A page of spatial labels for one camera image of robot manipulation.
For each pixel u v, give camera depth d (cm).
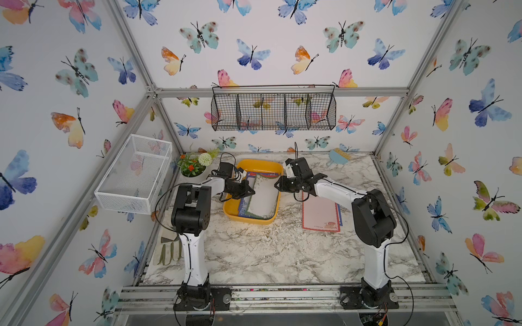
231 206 97
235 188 90
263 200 99
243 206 97
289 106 96
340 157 120
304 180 75
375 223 52
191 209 58
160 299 76
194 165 96
